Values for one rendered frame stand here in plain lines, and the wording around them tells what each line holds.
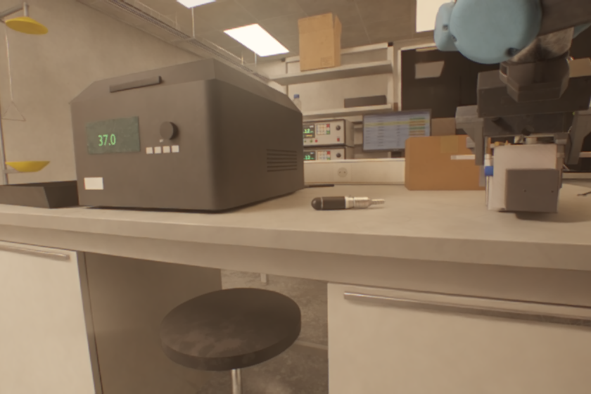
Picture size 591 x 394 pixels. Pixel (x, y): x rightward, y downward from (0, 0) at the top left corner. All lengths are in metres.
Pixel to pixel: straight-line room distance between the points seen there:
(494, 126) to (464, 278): 0.35
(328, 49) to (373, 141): 0.86
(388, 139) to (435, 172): 1.50
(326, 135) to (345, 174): 1.24
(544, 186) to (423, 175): 0.51
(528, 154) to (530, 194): 0.09
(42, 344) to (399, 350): 0.90
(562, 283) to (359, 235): 0.25
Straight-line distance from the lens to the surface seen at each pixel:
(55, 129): 3.88
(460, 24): 0.35
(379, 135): 2.48
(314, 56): 2.81
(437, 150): 1.00
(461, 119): 0.55
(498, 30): 0.34
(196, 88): 0.61
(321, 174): 1.27
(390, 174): 1.22
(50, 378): 1.13
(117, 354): 0.99
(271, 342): 0.73
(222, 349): 0.71
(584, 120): 0.57
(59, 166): 3.86
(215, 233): 0.50
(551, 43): 0.48
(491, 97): 0.52
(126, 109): 0.73
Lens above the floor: 0.99
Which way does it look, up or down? 6 degrees down
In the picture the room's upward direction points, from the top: 2 degrees counter-clockwise
